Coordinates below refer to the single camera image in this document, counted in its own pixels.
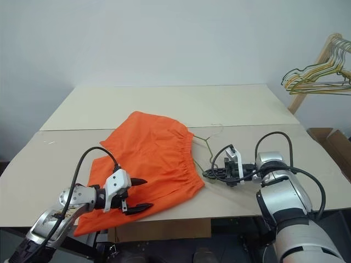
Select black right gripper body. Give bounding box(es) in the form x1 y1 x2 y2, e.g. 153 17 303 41
223 156 240 188

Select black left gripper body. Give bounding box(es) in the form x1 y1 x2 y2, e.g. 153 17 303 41
110 188 131 215

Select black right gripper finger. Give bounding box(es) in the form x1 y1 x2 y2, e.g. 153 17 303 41
202 167 227 182

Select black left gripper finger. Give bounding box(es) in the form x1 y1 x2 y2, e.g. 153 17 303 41
130 177 148 188
124 203 154 216

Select orange shorts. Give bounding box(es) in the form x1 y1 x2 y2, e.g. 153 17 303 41
72 110 207 238

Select olive wire hanger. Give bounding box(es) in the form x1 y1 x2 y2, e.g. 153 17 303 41
191 123 224 185

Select dark rounded shape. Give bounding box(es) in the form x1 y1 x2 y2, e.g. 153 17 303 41
193 247 213 263

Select wooden clothes rack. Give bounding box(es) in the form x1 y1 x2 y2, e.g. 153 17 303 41
287 32 351 113

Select brown cardboard box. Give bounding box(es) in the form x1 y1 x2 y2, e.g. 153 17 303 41
307 127 351 185

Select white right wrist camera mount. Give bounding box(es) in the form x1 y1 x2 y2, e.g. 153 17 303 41
224 146 245 185

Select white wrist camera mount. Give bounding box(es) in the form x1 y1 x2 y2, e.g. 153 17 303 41
224 146 245 185
103 168 133 213

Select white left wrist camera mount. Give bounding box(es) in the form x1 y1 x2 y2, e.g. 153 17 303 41
103 168 133 213

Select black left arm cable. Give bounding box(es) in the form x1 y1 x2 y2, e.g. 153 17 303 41
43 146 122 249

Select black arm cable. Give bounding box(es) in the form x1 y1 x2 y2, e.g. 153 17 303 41
43 146 122 249
211 131 327 220

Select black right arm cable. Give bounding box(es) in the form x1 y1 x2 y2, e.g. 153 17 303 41
211 131 327 220

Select yellow wire hanger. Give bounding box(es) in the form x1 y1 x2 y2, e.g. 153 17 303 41
284 38 351 92

